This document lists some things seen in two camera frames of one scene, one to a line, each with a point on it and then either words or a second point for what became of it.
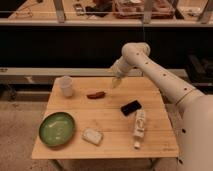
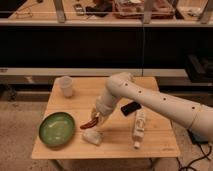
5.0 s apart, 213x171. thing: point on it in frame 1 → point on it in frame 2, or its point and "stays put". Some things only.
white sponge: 92,135 stays put
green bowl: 56,129 stays put
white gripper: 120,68 → 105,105
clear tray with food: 134,9 stays put
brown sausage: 97,95 → 90,123
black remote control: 78,8 stays put
